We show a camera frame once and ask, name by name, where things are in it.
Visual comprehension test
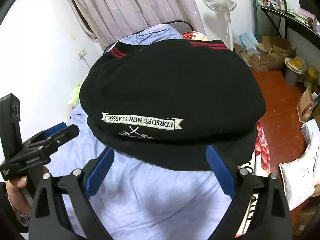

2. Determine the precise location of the white wall socket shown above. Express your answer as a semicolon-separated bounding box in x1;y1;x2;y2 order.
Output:
77;49;87;59

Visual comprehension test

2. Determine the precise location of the white waste bin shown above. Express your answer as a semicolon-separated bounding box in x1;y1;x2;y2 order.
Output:
285;56;308;86

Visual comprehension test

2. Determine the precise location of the yellow bag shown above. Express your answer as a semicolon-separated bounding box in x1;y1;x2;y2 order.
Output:
304;65;319;88

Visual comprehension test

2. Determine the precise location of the black desk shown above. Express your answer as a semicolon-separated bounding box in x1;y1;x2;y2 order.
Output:
257;5;320;49

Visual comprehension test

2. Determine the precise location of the white standing fan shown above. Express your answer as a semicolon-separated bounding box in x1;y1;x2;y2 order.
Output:
202;0;238;50

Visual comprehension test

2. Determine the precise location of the light blue bed sheet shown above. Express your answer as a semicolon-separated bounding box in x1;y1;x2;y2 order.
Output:
47;24;232;239

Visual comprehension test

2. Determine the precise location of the black red-striped varsity jacket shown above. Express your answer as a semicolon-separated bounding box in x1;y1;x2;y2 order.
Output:
80;40;266;171

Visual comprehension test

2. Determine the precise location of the brown cardboard box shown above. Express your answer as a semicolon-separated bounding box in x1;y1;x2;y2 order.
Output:
252;36;296;73

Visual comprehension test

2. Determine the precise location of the pink grey curtain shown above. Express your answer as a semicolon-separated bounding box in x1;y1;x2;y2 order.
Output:
75;0;204;49

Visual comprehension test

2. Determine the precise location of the person's left hand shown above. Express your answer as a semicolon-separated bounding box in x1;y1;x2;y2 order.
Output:
5;176;31;226

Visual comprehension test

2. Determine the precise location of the white plastic bag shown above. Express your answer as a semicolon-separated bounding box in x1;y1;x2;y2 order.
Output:
279;119;319;211

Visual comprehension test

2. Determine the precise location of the floral cream blanket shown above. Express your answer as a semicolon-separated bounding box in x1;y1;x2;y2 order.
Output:
181;31;271;181

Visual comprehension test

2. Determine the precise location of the brown paper bag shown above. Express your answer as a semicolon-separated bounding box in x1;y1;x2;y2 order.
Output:
297;87;315;123

